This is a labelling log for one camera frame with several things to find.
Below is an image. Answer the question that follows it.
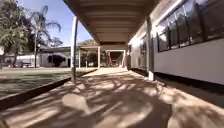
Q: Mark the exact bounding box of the palm tree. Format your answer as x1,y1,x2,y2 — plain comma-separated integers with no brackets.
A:
27,5,63,69

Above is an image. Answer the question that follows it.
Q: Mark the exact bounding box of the grass lawn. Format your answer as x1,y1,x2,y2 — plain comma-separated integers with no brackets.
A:
0,67,88,100

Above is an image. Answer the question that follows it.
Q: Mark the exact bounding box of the pale canopy post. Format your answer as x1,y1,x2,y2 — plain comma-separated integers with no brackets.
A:
70,15,79,84
97,45,102,70

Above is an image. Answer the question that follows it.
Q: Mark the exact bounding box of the dark kerb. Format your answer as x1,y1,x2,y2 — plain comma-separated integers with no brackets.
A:
0,67,100,112

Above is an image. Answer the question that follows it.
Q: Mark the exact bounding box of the low white building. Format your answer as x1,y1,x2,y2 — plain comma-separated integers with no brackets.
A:
3,45,101,69

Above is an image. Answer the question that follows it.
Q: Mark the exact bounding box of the white building with dark windows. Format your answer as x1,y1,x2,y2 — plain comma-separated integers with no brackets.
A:
126,0,224,87

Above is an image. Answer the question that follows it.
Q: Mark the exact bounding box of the walkway canopy roof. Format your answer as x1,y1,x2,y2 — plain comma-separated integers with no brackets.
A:
62,0,162,47

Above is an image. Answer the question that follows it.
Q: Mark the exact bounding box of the pale concrete pavement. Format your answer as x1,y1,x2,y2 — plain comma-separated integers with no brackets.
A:
0,67,224,128

